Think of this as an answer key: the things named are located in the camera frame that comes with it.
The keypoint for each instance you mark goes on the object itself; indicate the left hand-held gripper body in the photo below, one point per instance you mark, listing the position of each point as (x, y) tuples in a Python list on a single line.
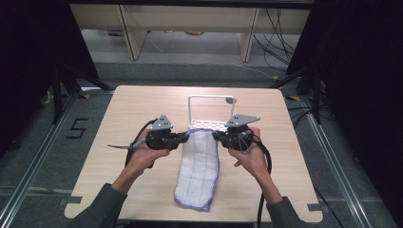
[(160, 137)]

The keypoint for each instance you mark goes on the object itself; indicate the grey tape strip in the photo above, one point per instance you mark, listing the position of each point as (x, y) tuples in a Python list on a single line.
[(71, 200), (314, 207)]

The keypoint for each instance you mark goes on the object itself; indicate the yellow round object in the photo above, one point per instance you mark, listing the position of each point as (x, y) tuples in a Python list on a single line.
[(194, 32)]

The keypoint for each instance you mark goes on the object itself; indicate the aluminium floor rail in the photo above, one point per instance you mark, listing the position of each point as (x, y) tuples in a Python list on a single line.
[(34, 161), (335, 164)]

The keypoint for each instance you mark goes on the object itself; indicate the black tripod stand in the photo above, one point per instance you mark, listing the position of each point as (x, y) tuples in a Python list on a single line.
[(315, 91), (58, 91)]

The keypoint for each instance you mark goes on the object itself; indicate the small dark round clip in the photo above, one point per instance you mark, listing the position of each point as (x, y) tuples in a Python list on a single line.
[(229, 100)]

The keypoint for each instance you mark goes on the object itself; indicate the person's right hand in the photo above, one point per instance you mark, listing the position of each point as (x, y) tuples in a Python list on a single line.
[(252, 161)]

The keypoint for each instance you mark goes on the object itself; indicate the black curtain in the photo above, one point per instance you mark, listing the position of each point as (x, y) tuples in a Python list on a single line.
[(364, 79), (31, 63)]

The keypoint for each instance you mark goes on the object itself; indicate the person's left hand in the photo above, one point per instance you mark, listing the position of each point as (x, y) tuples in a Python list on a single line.
[(144, 160)]

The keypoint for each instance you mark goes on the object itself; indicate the yellow tape piece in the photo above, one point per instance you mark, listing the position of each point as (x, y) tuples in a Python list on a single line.
[(84, 96), (292, 98)]

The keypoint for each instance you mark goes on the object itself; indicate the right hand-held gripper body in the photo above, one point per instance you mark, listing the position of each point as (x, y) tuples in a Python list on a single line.
[(237, 136)]

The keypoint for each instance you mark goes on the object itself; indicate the beige desk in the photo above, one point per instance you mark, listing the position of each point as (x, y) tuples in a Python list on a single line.
[(190, 17)]

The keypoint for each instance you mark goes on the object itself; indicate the white cloth with purple edge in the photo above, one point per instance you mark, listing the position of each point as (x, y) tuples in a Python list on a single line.
[(198, 171)]

